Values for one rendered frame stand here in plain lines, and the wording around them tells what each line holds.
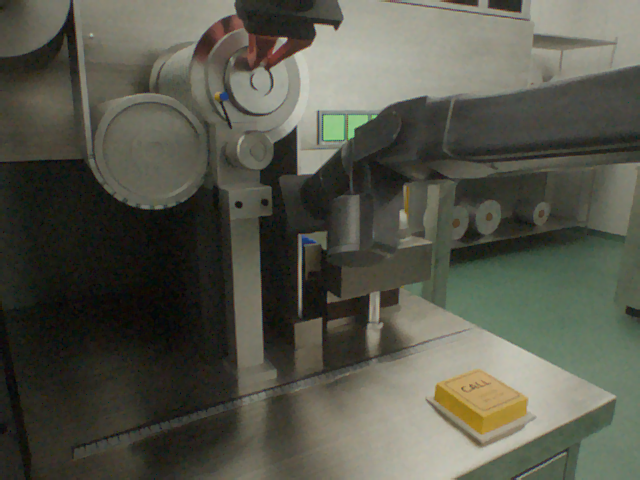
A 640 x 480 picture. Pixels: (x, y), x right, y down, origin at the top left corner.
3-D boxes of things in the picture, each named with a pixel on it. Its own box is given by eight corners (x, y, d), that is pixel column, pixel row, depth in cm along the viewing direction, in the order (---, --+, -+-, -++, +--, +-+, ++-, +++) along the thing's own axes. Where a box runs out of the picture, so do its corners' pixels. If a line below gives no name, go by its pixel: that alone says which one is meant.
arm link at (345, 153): (395, 138, 48) (346, 124, 46) (397, 199, 46) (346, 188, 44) (361, 166, 54) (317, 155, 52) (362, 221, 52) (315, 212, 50)
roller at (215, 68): (207, 130, 52) (207, 19, 50) (161, 125, 74) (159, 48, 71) (299, 134, 58) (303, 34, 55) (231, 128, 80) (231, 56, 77)
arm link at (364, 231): (455, 139, 46) (399, 103, 41) (463, 250, 42) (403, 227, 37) (365, 178, 55) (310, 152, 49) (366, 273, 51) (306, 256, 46)
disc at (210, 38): (191, 144, 53) (189, 1, 49) (190, 144, 53) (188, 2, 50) (307, 147, 60) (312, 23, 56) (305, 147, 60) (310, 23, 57)
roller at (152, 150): (101, 210, 49) (86, 92, 46) (86, 180, 71) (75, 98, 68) (212, 200, 55) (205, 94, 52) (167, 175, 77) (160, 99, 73)
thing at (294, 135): (298, 263, 64) (297, 124, 59) (240, 227, 84) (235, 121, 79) (301, 262, 64) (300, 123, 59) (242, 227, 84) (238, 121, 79)
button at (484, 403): (481, 437, 47) (483, 416, 46) (433, 401, 53) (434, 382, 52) (527, 416, 50) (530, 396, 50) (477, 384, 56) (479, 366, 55)
